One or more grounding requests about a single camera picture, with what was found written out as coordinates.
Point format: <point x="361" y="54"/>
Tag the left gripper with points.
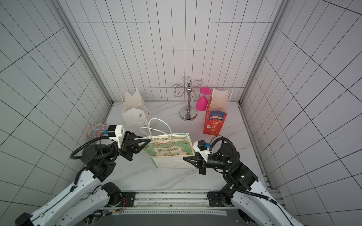
<point x="132" y="143"/>

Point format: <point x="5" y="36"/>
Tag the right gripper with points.
<point x="202" y="162"/>

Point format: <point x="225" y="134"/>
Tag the green Fresh paper bag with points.
<point x="166" y="148"/>

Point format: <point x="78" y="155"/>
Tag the red printed paper bag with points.
<point x="217" y="111"/>

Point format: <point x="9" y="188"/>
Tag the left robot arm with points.
<point x="88" y="193"/>

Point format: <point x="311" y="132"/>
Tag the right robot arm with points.
<point x="243" y="189"/>

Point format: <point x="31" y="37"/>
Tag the white Happy Every Day bag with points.
<point x="135" y="112"/>

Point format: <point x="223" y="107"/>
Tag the patterned ceramic bowl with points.
<point x="96" y="130"/>

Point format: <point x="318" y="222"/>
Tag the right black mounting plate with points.
<point x="219" y="199"/>

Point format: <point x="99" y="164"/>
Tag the black mounting plate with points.
<point x="123" y="199"/>
<point x="219" y="199"/>

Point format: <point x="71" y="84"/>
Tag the chrome cup holder stand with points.
<point x="188" y="112"/>

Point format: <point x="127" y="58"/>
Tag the pink plastic wine glass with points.
<point x="202" y="102"/>

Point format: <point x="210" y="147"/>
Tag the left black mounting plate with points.
<point x="123" y="199"/>

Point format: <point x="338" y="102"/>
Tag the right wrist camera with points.
<point x="203" y="148"/>

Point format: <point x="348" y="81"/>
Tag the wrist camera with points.
<point x="116" y="131"/>
<point x="203" y="148"/>

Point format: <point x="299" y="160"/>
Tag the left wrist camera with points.
<point x="116" y="131"/>

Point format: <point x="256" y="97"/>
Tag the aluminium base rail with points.
<point x="149" y="202"/>

